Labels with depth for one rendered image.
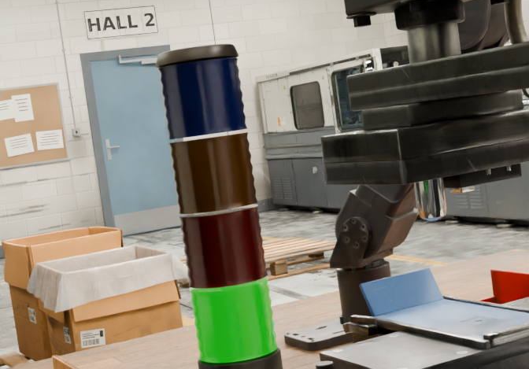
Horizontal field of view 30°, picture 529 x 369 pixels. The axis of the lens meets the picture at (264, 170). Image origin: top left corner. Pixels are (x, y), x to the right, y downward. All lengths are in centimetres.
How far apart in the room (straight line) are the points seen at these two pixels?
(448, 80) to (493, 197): 769
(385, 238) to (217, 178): 67
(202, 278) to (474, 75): 25
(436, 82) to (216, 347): 27
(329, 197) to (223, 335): 1045
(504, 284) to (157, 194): 1089
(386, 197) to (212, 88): 66
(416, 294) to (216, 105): 42
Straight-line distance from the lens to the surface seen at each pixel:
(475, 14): 102
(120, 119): 1181
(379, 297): 82
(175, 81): 45
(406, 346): 72
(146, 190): 1188
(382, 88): 71
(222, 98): 45
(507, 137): 70
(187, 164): 45
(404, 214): 112
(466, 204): 867
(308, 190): 1134
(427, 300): 84
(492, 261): 153
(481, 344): 69
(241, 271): 45
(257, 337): 46
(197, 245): 46
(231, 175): 45
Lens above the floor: 116
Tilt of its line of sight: 3 degrees down
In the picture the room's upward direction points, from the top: 8 degrees counter-clockwise
